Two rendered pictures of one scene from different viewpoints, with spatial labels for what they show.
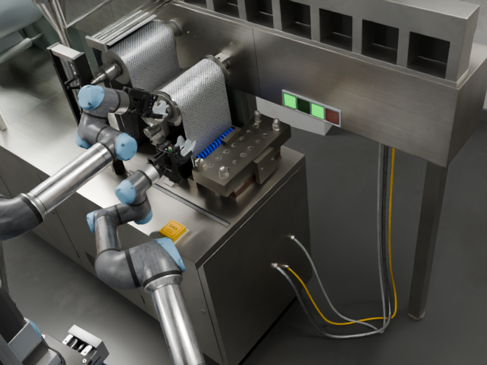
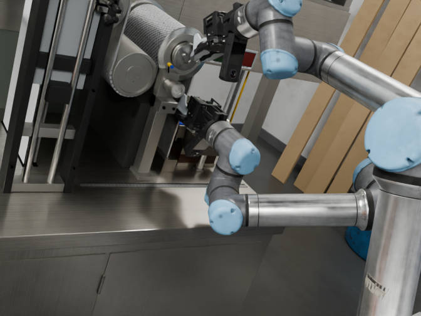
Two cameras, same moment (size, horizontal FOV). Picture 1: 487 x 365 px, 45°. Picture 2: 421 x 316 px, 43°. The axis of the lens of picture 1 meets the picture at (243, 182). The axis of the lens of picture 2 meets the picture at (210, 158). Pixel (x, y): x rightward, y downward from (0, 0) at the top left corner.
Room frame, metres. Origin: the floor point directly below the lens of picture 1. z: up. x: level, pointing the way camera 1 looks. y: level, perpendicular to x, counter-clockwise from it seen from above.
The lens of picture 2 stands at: (1.43, 1.59, 1.57)
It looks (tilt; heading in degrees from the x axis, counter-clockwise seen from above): 23 degrees down; 275
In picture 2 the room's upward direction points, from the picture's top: 20 degrees clockwise
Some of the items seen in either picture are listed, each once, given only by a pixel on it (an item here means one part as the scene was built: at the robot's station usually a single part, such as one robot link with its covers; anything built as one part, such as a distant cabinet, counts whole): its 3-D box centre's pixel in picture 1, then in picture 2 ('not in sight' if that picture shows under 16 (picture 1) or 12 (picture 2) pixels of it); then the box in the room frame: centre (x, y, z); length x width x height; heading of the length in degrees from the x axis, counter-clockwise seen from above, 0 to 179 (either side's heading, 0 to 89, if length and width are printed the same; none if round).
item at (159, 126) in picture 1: (164, 153); (156, 126); (1.72, 0.28, 1.05); 0.06 x 0.05 x 0.31; 134
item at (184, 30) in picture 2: (166, 108); (183, 54); (1.72, 0.23, 1.25); 0.15 x 0.01 x 0.15; 44
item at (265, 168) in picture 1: (265, 165); not in sight; (1.65, -0.09, 0.97); 0.10 x 0.03 x 0.11; 134
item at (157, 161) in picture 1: (164, 159); (206, 119); (1.60, 0.26, 1.12); 0.12 x 0.08 x 0.09; 134
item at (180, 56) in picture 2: (164, 110); (185, 56); (1.71, 0.24, 1.25); 0.07 x 0.02 x 0.07; 44
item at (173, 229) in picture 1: (172, 230); not in sight; (1.44, 0.28, 0.91); 0.07 x 0.07 x 0.02; 44
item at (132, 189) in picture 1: (132, 188); (237, 152); (1.49, 0.38, 1.11); 0.11 x 0.08 x 0.09; 134
